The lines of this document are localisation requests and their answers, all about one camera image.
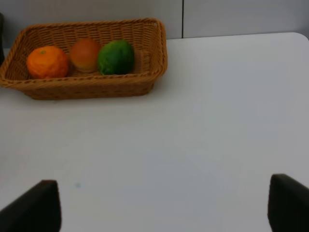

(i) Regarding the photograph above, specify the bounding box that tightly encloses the light brown wicker basket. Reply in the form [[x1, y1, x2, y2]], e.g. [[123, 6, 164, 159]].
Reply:
[[0, 18, 168, 100]]

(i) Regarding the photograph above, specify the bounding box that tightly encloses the red yellow peach fruit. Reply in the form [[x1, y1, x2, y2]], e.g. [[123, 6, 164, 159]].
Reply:
[[70, 38, 101, 73]]

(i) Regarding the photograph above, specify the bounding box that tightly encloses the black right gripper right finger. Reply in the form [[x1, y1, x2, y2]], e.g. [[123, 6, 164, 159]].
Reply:
[[267, 174, 309, 232]]

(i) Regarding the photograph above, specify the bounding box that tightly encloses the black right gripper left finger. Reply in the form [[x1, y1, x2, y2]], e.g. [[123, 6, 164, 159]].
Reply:
[[0, 180, 62, 232]]

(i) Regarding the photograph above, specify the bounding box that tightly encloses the orange mandarin fruit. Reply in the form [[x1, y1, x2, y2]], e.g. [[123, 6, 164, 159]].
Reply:
[[26, 46, 69, 79]]

